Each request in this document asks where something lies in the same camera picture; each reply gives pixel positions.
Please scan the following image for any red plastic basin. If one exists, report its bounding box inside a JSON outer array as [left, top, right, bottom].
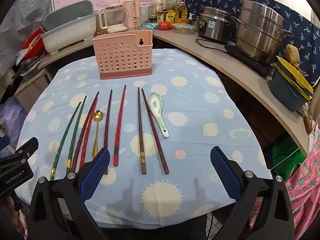
[[22, 29, 45, 53]]

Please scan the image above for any grey striped tarp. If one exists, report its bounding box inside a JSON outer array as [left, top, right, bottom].
[[0, 0, 53, 68]]

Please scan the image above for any pink perforated utensil basket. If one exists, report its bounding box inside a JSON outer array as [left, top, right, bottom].
[[92, 29, 153, 80]]

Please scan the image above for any blue planet print tablecloth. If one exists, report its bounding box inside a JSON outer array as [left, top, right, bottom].
[[15, 48, 273, 229]]

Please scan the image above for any black pan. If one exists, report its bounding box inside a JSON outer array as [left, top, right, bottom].
[[11, 55, 45, 80]]

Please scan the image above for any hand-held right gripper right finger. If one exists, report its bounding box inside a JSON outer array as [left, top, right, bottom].
[[210, 146, 295, 240]]

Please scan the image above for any stack of yellow dishes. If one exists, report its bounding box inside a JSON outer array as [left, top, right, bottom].
[[274, 55, 314, 100]]

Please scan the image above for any clear food container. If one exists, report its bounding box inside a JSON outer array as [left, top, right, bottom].
[[172, 23, 197, 34]]

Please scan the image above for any wooden handle knife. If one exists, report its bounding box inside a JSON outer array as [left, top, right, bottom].
[[301, 107, 313, 134]]

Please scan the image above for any tan loofah sponge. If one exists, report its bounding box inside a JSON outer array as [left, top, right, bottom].
[[285, 44, 300, 63]]

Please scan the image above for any gold flower spoon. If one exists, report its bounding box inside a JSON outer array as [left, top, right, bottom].
[[91, 109, 103, 158]]

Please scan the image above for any bright red twisted chopstick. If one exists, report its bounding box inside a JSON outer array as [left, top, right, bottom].
[[80, 98, 98, 168]]

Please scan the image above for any red black-banded chopstick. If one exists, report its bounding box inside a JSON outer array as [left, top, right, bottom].
[[113, 85, 127, 167]]

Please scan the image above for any steel rice cooker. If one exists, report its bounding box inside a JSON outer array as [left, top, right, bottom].
[[197, 6, 234, 42]]

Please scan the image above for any green chopstick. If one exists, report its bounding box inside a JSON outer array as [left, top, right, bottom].
[[49, 101, 82, 181], [66, 95, 87, 175]]

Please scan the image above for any person's left hand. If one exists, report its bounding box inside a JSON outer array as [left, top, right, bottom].
[[0, 195, 28, 233]]

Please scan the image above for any white glass kettle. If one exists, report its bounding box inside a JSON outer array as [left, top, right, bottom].
[[98, 5, 128, 33]]

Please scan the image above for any pink pineapple print clothing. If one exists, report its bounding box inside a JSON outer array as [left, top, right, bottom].
[[250, 130, 320, 240]]

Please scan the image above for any yellow cooking oil bottle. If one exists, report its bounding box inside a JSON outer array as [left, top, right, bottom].
[[174, 2, 188, 23]]

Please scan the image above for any white dish drainer box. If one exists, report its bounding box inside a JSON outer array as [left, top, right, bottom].
[[40, 0, 97, 53]]

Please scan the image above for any large steel steamer pot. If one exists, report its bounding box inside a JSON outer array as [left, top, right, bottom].
[[230, 0, 294, 64]]

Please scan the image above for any white floral ceramic spoon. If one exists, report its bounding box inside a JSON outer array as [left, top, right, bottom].
[[148, 92, 170, 138]]

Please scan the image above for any dark red twisted chopstick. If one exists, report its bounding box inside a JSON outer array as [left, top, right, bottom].
[[71, 91, 100, 172]]

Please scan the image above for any black induction cooker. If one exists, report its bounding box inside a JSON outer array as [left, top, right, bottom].
[[224, 44, 275, 77]]

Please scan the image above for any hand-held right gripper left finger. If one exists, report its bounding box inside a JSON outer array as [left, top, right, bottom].
[[27, 148, 111, 240]]

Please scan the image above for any pink electric kettle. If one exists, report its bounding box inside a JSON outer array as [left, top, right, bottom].
[[122, 0, 140, 28]]

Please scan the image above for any blue plastic bag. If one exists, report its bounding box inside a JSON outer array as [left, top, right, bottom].
[[0, 97, 25, 133]]

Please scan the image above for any green plastic bag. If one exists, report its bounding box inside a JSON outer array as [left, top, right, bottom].
[[272, 140, 305, 178]]

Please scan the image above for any dark red plain chopstick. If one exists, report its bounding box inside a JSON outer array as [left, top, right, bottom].
[[141, 88, 170, 175]]

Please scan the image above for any white green carton box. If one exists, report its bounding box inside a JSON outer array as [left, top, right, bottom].
[[160, 0, 179, 12]]

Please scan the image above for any black power cable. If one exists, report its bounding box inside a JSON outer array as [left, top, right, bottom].
[[196, 39, 228, 53]]

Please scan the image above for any curved beige counter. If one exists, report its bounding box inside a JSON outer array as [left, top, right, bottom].
[[152, 29, 315, 155]]

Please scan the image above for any navy leaf print cloth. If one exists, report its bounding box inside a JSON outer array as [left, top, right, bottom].
[[184, 0, 320, 85]]

